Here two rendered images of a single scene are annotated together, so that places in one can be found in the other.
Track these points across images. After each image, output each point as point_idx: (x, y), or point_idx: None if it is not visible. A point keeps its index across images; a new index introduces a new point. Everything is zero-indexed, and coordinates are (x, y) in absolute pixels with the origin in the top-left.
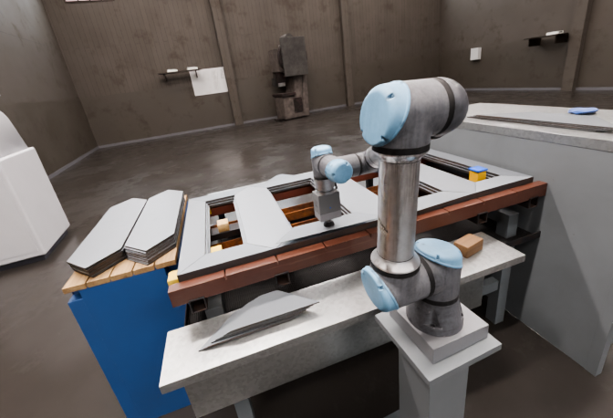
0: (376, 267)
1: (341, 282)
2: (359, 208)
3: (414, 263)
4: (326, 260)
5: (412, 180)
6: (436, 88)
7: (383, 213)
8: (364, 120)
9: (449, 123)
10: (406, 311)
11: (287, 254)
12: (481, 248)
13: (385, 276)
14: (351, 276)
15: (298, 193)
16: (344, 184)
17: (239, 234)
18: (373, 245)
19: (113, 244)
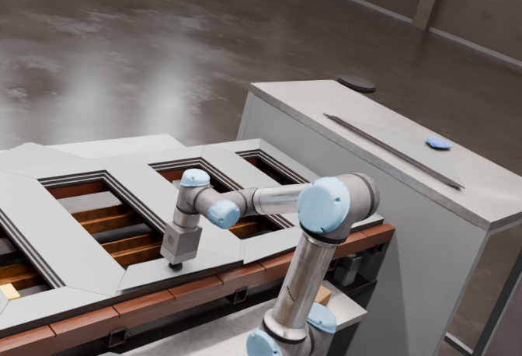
0: (273, 333)
1: (181, 341)
2: (203, 242)
3: (306, 329)
4: (169, 313)
5: (328, 260)
6: (364, 193)
7: (295, 284)
8: (304, 205)
9: (365, 218)
10: None
11: (128, 305)
12: (327, 302)
13: (280, 341)
14: (191, 333)
15: (81, 191)
16: (165, 194)
17: (8, 260)
18: (221, 295)
19: None
